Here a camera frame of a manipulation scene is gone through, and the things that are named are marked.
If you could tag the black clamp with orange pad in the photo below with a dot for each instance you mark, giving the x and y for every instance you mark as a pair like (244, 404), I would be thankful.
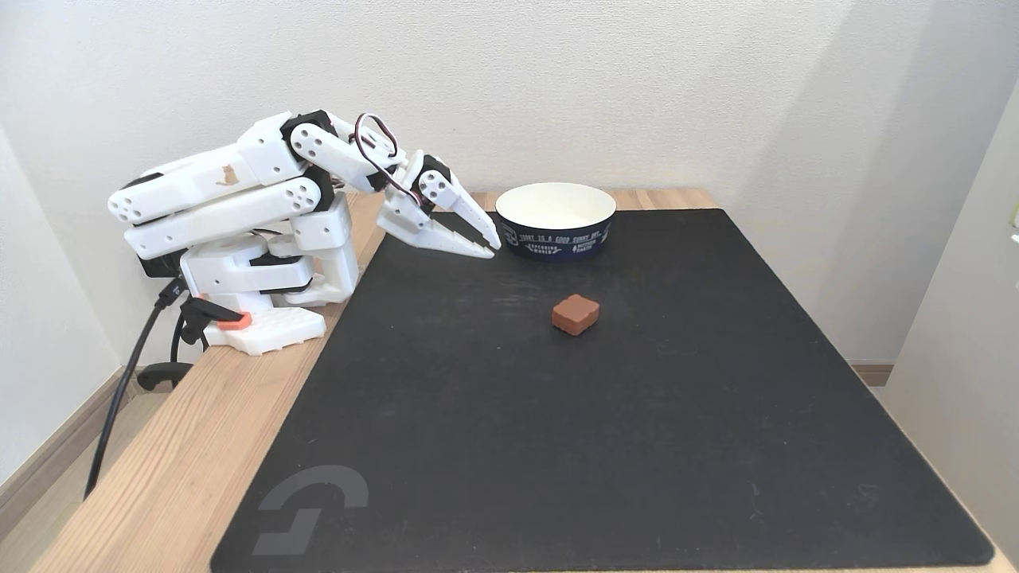
(208, 312)

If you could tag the black table mat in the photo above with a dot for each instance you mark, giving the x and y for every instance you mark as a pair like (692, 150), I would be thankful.
(589, 414)

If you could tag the brown square toy block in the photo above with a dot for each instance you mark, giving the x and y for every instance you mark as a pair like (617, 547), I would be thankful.
(575, 313)

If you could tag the navy and white paper bowl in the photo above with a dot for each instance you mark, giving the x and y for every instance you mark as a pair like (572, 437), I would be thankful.
(556, 208)

